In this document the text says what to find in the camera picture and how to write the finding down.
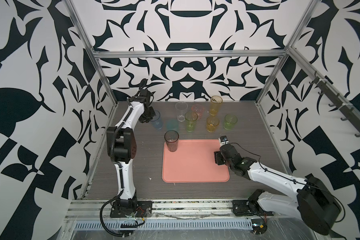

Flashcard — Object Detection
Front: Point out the small circuit board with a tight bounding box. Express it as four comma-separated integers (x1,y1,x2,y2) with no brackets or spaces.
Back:
251,219,268,236

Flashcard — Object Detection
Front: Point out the blue glass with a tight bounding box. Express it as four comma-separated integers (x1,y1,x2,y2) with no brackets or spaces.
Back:
150,110,163,130

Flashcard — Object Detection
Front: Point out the tall amber glass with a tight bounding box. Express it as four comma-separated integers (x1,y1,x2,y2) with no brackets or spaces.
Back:
209,96,223,116

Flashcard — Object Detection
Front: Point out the clear glass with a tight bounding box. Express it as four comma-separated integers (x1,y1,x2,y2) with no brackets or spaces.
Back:
175,102,188,122

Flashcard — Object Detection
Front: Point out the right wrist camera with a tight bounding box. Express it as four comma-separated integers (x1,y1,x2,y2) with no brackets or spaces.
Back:
219,136,229,146

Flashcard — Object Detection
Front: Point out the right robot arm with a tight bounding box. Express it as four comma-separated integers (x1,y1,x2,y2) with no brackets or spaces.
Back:
214,142,344,236

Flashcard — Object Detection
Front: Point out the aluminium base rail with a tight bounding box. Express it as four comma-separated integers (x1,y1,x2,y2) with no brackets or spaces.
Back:
65,199,301,219

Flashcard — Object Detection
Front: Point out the green glass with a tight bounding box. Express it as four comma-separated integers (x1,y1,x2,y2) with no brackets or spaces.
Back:
224,114,238,131
185,111,199,133

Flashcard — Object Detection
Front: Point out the green glass left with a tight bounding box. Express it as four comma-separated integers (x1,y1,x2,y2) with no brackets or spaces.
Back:
185,111,199,133

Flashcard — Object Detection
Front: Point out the white cable duct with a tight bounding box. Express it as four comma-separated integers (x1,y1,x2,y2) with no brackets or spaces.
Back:
74,219,252,231

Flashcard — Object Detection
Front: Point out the dark smoky glass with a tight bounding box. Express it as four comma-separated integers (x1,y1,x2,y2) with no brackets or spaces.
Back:
164,130,180,152

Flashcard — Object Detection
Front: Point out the green glass right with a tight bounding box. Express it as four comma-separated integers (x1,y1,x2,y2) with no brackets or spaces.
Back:
224,114,238,131

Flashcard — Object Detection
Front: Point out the teal glass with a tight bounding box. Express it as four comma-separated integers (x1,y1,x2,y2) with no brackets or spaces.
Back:
166,119,179,132

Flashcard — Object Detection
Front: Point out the pink glass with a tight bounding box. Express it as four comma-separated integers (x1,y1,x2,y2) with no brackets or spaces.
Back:
191,104,205,120

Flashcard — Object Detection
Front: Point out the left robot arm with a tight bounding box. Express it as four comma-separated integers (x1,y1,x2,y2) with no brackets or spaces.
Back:
106,89,156,218

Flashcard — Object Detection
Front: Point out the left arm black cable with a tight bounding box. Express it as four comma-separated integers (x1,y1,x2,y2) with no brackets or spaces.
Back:
99,191,145,238

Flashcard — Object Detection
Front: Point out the pink tray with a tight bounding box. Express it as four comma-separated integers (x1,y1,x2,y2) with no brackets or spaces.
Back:
162,140,230,183

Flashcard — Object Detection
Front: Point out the short amber glass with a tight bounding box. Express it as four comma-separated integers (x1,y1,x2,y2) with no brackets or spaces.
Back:
206,116,220,133

